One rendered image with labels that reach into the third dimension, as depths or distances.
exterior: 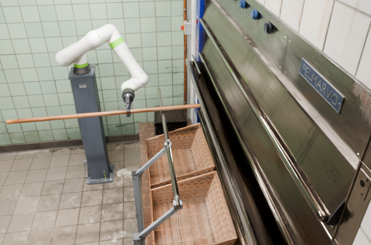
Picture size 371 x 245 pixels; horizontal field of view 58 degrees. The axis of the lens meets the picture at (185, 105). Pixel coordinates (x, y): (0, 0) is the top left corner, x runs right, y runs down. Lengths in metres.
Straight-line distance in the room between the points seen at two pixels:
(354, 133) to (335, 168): 0.14
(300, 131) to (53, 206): 2.75
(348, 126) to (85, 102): 2.45
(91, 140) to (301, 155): 2.45
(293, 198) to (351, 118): 0.47
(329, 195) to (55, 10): 2.93
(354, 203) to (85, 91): 2.45
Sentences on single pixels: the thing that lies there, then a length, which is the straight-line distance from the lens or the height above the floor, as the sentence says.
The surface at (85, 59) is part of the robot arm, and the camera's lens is 2.93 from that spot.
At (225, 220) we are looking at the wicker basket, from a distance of 2.18.
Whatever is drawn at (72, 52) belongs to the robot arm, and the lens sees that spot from 2.67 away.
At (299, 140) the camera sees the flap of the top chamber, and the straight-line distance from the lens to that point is 1.15.
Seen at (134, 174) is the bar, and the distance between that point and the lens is 2.22.
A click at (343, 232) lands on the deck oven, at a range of 1.03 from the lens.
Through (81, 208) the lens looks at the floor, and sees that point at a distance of 3.40.
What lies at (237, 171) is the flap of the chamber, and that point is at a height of 1.40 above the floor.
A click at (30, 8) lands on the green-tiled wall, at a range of 3.48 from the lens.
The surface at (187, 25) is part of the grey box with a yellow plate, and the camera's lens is 3.08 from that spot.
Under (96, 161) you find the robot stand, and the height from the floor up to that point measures 0.25.
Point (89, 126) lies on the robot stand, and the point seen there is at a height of 0.68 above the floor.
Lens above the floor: 2.46
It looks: 32 degrees down
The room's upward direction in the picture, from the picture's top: straight up
